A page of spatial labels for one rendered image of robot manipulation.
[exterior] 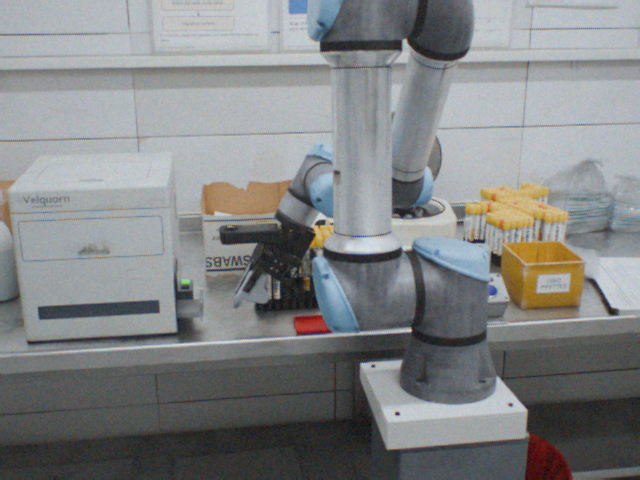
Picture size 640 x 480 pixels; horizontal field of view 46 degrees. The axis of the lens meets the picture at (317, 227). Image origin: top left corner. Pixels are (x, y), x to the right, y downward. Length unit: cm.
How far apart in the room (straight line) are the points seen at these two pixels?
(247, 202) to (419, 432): 101
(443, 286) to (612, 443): 135
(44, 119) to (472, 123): 112
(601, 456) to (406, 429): 125
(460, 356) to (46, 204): 76
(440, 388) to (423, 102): 44
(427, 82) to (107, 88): 104
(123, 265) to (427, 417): 63
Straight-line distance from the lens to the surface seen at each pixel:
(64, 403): 233
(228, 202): 199
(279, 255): 144
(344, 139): 107
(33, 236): 145
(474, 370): 118
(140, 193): 140
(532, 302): 163
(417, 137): 125
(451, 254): 112
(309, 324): 151
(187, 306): 151
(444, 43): 112
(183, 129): 202
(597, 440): 239
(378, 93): 106
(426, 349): 117
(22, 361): 150
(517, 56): 211
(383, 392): 121
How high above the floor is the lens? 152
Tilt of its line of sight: 18 degrees down
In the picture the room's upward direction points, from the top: straight up
